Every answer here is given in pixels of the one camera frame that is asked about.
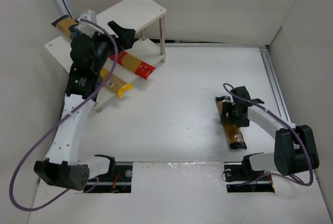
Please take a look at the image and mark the red spaghetti bag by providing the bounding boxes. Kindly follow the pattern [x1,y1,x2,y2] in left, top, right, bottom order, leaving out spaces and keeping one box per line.
[117,51,156,80]

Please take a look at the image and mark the clear navy-end spaghetti bag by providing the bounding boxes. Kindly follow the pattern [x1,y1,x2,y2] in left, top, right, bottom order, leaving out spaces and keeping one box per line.
[215,96,247,150]

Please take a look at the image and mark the navy label spaghetti bag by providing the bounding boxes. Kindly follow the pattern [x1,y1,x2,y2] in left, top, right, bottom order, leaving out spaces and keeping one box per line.
[51,15,83,40]

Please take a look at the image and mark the yellow spaghetti bag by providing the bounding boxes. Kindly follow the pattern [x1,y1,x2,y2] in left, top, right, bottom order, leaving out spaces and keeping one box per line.
[104,75,133,98]

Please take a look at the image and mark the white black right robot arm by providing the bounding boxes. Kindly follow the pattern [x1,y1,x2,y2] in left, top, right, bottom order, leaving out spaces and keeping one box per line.
[217,83,319,186]

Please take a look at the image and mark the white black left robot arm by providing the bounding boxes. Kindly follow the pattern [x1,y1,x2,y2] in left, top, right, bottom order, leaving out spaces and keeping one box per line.
[34,21,136,191]

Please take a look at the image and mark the white two-tier shelf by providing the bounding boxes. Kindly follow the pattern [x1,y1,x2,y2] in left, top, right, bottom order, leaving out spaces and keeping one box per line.
[44,0,167,112]

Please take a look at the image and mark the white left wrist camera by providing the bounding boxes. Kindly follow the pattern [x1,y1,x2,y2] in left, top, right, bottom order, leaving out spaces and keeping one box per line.
[76,9,98,36]

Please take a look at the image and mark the aluminium frame rail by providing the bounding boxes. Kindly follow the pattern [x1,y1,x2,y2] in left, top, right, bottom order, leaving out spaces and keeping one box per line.
[259,47,290,121]

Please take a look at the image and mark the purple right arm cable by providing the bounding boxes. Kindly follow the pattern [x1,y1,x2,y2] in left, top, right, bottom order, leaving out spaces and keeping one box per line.
[223,82,314,187]

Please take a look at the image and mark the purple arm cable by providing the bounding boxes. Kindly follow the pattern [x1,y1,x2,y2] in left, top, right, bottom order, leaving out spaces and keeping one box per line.
[9,18,118,212]
[223,82,314,187]

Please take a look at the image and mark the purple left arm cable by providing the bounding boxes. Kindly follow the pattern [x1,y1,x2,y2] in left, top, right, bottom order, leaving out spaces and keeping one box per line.
[9,18,118,212]

